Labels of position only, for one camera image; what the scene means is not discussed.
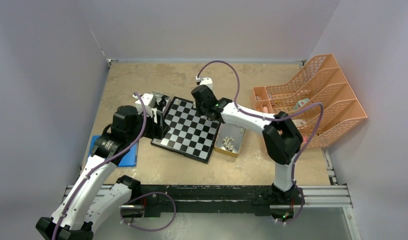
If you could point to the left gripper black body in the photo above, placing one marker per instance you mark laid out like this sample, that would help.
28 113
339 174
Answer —
152 131

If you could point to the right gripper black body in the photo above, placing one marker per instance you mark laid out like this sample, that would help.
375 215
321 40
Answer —
201 110

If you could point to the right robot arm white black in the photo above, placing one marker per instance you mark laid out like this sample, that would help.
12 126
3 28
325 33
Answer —
281 136

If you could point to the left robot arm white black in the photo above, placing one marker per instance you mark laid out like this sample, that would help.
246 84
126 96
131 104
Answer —
79 216

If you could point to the black white chessboard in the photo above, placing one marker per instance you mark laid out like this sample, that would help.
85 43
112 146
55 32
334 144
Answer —
191 135

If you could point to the silver pink tin tray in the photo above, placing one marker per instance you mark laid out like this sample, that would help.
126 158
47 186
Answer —
160 101

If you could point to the blue notebook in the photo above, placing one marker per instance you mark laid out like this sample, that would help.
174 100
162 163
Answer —
128 160

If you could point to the gold metal tin tray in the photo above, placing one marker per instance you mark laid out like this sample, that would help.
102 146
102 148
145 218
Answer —
229 140

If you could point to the small box in organizer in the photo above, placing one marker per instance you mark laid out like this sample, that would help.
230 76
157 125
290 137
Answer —
300 104

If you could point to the orange plastic file organizer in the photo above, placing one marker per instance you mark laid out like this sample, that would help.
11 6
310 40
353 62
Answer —
320 80

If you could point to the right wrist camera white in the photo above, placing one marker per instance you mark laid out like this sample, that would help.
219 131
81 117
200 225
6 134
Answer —
204 81

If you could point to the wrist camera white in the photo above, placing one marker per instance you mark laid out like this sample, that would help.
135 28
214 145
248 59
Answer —
204 81
146 103

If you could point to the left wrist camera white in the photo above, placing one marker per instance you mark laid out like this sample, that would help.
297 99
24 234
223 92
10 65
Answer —
146 103

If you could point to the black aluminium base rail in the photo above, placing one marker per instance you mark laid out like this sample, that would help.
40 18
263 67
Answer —
260 200

